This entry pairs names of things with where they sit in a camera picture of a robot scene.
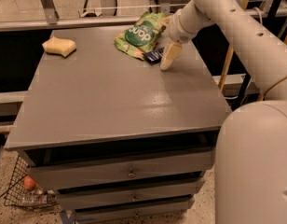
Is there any grey drawer cabinet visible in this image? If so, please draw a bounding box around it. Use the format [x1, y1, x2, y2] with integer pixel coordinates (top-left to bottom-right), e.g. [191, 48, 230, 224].
[4, 21, 233, 224]

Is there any orange fruit in basket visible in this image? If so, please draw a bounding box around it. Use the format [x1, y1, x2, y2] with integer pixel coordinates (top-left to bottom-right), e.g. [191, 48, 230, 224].
[23, 175, 36, 190]

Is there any top grey drawer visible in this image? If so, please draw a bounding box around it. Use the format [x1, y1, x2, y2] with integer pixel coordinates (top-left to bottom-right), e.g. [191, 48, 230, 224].
[29, 147, 214, 190]

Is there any black wire basket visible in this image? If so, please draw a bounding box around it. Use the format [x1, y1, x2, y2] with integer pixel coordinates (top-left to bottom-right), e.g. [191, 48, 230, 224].
[4, 156, 57, 210]

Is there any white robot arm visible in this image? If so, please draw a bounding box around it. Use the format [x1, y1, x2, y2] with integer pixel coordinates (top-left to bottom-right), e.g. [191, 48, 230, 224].
[169, 0, 287, 224]

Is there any green rice chip bag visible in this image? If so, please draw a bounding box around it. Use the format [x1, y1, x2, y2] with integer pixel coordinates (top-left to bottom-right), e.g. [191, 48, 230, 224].
[114, 12, 166, 60]

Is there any bottom grey drawer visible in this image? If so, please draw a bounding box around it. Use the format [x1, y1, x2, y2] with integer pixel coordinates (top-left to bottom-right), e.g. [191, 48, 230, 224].
[75, 196, 194, 224]

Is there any grey drawer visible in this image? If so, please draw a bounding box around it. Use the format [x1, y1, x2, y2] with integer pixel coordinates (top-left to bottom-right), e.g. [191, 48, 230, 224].
[75, 196, 194, 224]
[56, 174, 204, 210]
[29, 147, 214, 190]

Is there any dark blue rxbar wrapper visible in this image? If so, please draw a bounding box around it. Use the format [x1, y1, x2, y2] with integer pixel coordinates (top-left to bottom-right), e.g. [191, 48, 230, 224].
[143, 48, 164, 64]

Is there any yellow sponge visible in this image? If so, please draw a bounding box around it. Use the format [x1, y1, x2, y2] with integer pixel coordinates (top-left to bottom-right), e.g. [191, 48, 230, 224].
[42, 36, 76, 58]

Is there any middle grey drawer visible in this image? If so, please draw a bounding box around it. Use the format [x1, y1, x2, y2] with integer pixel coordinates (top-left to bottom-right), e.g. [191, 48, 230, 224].
[56, 174, 204, 210]

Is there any clear plastic bottle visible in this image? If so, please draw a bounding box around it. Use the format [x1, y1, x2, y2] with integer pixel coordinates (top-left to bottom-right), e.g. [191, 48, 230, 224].
[21, 194, 54, 206]

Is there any grey metal rail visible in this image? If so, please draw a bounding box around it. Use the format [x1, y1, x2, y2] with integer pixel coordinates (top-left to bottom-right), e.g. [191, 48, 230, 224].
[0, 7, 287, 33]

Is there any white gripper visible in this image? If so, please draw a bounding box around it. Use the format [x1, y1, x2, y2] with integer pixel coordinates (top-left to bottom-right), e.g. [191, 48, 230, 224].
[160, 9, 196, 71]

